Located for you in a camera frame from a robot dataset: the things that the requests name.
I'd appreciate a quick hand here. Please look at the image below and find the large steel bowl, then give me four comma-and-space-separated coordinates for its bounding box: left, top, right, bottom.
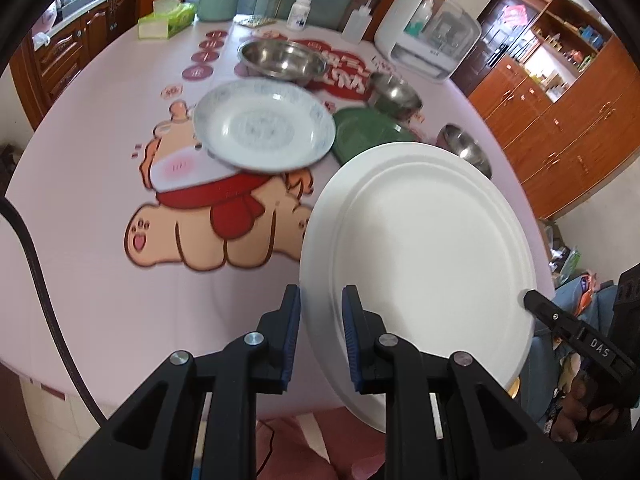
237, 40, 328, 88

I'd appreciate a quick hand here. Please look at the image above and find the wooden shelf cabinet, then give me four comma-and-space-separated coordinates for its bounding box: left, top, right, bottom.
467, 0, 640, 221

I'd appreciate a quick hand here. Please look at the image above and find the printed pink tablecloth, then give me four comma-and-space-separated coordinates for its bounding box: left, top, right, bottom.
2, 12, 556, 421

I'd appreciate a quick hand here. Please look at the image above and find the pink cloth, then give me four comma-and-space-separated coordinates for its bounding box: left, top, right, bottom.
255, 405, 401, 480

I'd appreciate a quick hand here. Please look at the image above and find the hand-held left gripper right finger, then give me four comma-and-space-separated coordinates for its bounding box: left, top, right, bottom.
341, 284, 583, 480

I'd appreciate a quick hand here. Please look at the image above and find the green tissue pack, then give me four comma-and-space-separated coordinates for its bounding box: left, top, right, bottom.
137, 0, 197, 40

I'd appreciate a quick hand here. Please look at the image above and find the green plate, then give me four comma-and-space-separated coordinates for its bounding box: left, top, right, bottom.
331, 107, 421, 166

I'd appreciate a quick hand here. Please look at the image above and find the white paper plate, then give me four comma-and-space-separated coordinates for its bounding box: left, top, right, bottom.
299, 142, 538, 433

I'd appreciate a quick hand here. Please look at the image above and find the blue bag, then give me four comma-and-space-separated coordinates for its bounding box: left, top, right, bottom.
550, 270, 621, 321

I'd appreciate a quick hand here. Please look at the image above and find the clear squeeze bottle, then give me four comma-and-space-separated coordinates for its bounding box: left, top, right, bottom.
341, 0, 376, 44

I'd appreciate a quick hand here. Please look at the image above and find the white pill bottle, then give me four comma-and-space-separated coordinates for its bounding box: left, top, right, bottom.
287, 0, 312, 31

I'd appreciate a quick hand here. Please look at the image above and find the small steel bowl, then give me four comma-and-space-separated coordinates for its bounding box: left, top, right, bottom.
367, 71, 423, 121

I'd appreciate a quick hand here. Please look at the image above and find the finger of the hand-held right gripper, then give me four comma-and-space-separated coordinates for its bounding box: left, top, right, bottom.
523, 289, 585, 342

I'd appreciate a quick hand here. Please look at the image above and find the black cable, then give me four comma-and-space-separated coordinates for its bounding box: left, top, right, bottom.
0, 195, 108, 423

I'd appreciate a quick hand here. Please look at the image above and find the patterned white ceramic plate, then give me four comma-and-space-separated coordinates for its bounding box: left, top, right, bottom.
192, 80, 337, 171

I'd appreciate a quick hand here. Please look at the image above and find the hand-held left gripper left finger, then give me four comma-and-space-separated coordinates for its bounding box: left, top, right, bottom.
57, 284, 302, 480

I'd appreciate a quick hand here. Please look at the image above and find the pink steel bowl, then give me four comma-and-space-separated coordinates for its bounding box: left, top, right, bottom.
437, 124, 493, 178

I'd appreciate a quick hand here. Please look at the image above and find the wooden kitchen cabinet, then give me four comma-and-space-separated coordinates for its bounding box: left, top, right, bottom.
10, 0, 141, 131

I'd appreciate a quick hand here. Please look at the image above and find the white countertop appliance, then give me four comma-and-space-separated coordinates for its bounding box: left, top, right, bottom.
375, 0, 482, 83

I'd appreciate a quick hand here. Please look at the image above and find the person's right hand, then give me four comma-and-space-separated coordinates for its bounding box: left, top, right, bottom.
547, 372, 628, 443

